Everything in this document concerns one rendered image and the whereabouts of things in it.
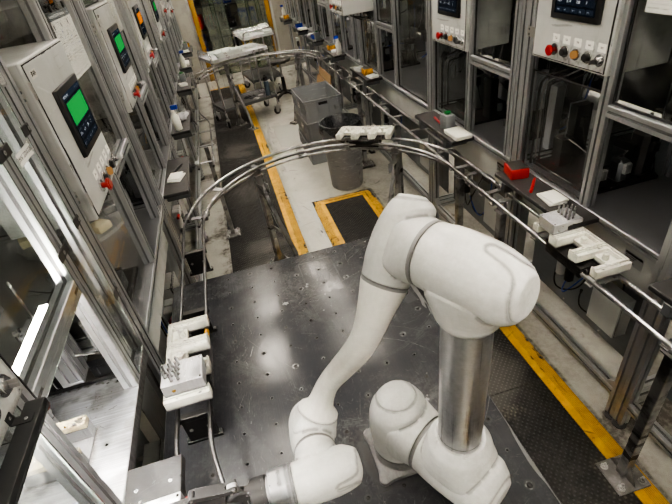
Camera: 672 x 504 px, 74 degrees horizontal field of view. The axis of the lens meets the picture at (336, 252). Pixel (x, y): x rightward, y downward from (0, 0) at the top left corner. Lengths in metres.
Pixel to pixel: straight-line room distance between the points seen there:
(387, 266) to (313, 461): 0.48
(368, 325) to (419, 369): 0.77
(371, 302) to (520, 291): 0.29
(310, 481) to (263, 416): 0.59
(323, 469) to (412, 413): 0.30
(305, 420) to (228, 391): 0.62
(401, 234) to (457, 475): 0.60
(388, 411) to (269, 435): 0.49
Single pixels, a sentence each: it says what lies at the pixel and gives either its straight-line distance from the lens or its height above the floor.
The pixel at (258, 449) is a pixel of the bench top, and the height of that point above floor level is 0.68.
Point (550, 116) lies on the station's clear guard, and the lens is 2.22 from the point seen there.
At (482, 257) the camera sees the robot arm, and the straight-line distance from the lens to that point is 0.75.
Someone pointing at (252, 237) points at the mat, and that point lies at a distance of 3.78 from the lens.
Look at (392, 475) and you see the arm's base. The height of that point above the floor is 0.70.
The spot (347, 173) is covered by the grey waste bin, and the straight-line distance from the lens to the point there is 4.12.
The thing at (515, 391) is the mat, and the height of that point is 0.01.
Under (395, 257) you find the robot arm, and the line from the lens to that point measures 0.82.
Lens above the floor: 1.96
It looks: 35 degrees down
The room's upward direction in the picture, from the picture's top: 9 degrees counter-clockwise
